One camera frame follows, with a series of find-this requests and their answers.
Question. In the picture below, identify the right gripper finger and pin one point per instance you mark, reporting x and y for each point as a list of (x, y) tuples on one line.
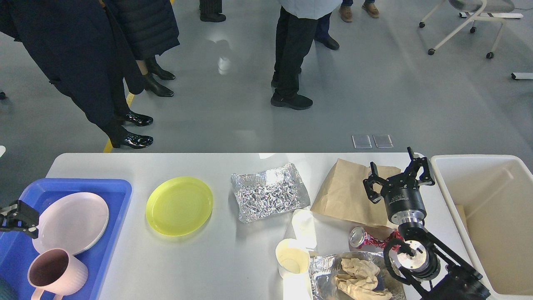
[(369, 183), (417, 173)]

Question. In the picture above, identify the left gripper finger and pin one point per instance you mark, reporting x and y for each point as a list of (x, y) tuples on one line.
[(19, 217)]

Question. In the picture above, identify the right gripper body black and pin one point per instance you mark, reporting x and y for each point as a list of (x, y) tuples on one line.
[(403, 202)]

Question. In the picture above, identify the pink mug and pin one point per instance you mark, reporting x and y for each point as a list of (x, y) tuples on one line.
[(58, 272)]

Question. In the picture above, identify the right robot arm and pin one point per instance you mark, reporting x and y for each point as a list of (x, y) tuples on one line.
[(418, 258)]

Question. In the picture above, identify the brown paper bag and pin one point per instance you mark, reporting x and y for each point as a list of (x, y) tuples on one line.
[(342, 195)]

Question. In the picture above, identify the blue plastic tray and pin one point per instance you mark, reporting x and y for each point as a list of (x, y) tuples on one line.
[(17, 251)]

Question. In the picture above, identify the right floor outlet plate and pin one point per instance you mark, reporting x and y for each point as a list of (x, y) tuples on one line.
[(383, 141)]

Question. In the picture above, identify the floor outlet plate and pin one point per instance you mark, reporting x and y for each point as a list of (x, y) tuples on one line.
[(383, 141), (362, 141)]

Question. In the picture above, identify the crushed red soda can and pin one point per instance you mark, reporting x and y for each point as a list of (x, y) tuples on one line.
[(359, 237)]

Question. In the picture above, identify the pink plate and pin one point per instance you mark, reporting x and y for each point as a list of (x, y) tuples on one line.
[(73, 223)]

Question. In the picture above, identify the left floor outlet plate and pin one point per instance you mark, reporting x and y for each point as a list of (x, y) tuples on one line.
[(362, 141)]

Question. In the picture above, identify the white paper cup lying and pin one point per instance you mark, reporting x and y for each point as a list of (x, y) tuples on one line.
[(304, 228)]

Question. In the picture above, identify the foil tray with paper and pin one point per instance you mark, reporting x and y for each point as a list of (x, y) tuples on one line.
[(323, 269)]

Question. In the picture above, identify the white plastic bin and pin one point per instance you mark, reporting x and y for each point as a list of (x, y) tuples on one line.
[(490, 199)]

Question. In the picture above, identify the white paper cup upright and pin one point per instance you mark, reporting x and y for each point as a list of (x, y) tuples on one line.
[(293, 258)]

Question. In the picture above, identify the crumpled foil tray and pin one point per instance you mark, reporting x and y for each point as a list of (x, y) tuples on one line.
[(268, 193)]

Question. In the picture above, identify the white furniture leg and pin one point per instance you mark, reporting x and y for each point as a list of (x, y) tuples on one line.
[(522, 76)]

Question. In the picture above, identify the yellow plastic plate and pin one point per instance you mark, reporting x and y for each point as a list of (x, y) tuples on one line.
[(179, 206)]

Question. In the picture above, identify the person in brown shoes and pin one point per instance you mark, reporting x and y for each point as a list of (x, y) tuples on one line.
[(322, 30)]

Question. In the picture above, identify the person in dark coat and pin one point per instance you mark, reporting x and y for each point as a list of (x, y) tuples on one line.
[(80, 48)]

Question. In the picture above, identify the white rolling chair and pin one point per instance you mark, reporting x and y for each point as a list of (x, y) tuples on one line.
[(477, 10)]

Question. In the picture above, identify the person in light jacket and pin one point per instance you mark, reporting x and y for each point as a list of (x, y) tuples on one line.
[(300, 23)]

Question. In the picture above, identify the person in black puffer coat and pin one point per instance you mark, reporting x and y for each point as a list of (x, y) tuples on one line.
[(150, 29)]

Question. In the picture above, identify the person with black shoes behind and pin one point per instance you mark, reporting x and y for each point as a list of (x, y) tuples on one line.
[(211, 11)]

